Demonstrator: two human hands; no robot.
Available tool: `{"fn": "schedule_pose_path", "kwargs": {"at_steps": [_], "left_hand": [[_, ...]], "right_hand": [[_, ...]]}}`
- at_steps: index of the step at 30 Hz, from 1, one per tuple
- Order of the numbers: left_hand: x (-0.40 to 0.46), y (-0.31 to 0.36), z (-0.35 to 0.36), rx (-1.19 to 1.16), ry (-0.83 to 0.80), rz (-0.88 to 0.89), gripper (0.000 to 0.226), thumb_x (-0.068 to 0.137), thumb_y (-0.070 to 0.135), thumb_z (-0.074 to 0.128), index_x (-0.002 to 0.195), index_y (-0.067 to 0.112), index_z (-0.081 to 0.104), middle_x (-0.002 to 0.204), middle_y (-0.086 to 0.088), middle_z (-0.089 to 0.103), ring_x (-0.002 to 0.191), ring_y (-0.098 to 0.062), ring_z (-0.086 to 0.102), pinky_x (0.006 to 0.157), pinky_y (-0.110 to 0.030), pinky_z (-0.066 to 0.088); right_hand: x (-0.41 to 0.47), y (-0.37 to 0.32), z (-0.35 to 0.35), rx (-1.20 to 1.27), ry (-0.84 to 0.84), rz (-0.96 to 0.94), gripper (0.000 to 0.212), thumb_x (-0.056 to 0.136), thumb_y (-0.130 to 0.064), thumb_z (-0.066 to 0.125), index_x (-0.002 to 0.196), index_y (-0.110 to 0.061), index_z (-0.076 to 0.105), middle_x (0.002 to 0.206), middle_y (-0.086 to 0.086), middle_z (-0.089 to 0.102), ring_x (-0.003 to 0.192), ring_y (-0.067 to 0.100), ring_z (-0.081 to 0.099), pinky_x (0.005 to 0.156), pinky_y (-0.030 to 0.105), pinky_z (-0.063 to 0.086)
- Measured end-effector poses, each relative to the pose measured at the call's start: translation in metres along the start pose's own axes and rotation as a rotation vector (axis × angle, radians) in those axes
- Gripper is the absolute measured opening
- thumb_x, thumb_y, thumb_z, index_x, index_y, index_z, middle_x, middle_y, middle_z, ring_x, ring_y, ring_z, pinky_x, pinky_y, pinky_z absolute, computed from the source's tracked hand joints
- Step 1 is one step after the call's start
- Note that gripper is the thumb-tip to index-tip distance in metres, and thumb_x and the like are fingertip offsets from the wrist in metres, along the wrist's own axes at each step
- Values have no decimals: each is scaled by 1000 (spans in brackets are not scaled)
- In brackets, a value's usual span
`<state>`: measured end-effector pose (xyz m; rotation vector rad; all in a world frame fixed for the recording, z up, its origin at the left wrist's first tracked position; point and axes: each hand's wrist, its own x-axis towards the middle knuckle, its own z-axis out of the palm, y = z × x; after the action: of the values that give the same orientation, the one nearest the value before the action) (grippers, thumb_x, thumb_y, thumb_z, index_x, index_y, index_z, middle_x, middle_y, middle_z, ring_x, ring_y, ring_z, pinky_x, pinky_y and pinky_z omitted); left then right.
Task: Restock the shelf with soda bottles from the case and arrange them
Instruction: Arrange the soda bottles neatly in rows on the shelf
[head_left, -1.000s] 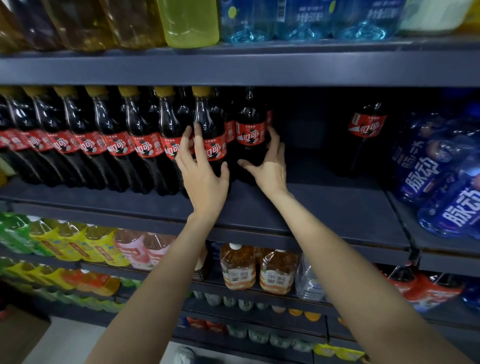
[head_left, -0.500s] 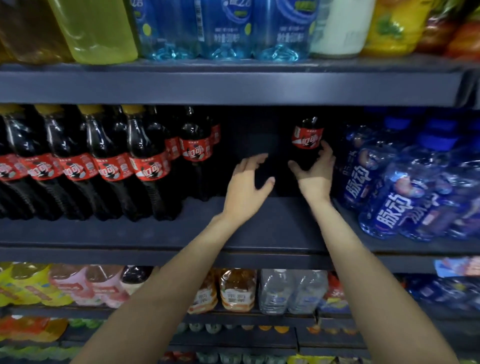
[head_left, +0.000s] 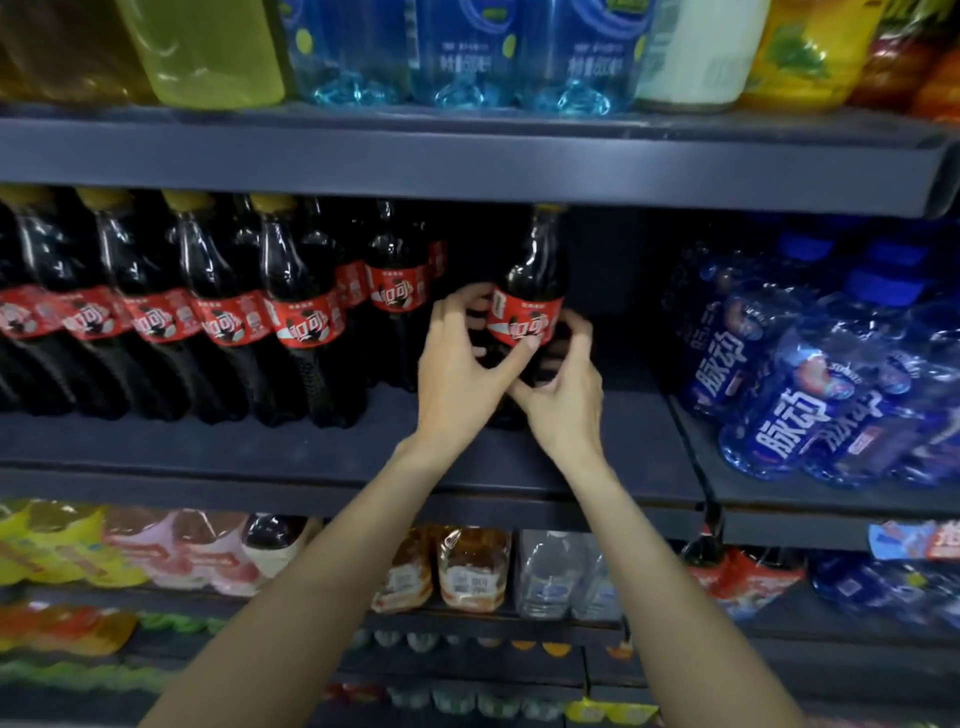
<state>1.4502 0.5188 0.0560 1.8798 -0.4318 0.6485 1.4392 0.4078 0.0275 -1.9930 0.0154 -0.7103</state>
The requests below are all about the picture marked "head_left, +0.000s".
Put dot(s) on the person's right hand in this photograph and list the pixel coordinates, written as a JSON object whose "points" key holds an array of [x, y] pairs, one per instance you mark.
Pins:
{"points": [[570, 409]]}

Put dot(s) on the person's left hand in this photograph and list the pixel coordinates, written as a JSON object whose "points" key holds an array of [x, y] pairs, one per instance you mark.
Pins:
{"points": [[450, 390]]}

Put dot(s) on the person's right thumb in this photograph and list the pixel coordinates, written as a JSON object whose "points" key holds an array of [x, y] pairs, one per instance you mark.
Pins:
{"points": [[529, 391]]}

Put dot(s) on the person's left thumb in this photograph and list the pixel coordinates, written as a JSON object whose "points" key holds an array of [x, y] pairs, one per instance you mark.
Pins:
{"points": [[517, 360]]}

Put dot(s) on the red-labelled cola bottle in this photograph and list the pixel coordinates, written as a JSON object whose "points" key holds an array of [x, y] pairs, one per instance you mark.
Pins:
{"points": [[536, 277]]}

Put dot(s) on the person's left forearm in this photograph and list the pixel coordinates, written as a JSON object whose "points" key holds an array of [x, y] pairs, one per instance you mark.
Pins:
{"points": [[315, 585]]}

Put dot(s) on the person's right forearm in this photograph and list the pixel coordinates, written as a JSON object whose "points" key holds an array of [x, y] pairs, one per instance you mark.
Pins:
{"points": [[660, 592]]}

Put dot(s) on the orange tea bottle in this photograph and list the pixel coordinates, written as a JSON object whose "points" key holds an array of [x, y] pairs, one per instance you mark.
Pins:
{"points": [[405, 574], [474, 570]]}

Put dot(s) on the dark metal shelf board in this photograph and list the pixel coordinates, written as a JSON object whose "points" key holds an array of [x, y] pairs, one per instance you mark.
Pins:
{"points": [[225, 461], [832, 510], [480, 161], [480, 626]]}

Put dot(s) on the small cola bottle pack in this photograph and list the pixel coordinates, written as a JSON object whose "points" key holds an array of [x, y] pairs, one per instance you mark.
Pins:
{"points": [[742, 577]]}

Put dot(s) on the group of blue drink bottles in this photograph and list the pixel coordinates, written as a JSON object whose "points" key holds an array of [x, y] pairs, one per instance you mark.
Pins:
{"points": [[817, 375]]}

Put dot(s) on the dark bottle with cream label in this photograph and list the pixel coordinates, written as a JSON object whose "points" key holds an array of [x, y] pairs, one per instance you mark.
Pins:
{"points": [[274, 540]]}

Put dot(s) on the row of cola bottles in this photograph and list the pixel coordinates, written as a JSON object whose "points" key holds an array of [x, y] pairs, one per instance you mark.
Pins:
{"points": [[225, 315]]}

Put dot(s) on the clear blue water bottle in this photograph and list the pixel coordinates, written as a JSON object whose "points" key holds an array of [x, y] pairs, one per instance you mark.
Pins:
{"points": [[585, 60], [345, 52], [465, 52]]}

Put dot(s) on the row of pale bottle caps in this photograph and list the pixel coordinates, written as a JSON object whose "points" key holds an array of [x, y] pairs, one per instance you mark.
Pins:
{"points": [[480, 701]]}

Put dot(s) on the white drink bottle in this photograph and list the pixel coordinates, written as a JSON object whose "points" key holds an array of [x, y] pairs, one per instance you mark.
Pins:
{"points": [[701, 52]]}

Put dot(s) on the pack of pink drink bottles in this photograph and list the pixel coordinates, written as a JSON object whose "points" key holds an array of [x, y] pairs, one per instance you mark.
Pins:
{"points": [[180, 551]]}

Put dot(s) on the blue and red shelf tag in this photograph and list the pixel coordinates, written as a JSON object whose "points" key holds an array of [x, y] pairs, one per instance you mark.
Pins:
{"points": [[915, 540]]}

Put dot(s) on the pack of dark blue bottles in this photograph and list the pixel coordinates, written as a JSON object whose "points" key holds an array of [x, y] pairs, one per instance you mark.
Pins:
{"points": [[892, 589]]}

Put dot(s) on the yellow juice bottle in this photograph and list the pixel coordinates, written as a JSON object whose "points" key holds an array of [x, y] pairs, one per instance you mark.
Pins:
{"points": [[810, 52]]}

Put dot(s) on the yellow-green drink bottle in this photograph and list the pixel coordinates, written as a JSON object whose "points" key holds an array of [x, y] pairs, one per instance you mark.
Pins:
{"points": [[202, 52]]}

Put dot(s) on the red-orange juice bottle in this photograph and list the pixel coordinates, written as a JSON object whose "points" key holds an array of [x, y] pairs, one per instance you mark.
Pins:
{"points": [[896, 64]]}

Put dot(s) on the pack of yellow drink bottles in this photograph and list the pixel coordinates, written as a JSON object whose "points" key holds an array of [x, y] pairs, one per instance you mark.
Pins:
{"points": [[52, 544]]}

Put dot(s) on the orange juice bottle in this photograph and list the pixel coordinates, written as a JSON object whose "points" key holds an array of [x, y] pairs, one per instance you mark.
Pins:
{"points": [[939, 90]]}

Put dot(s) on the row of green bottle caps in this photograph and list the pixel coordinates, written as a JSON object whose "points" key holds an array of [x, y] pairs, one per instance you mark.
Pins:
{"points": [[97, 671]]}

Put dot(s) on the pack of orange drink bottles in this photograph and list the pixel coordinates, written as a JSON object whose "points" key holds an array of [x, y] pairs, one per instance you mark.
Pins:
{"points": [[64, 630]]}

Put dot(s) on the amber drink bottle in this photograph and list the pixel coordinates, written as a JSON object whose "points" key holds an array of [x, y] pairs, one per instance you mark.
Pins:
{"points": [[60, 52]]}

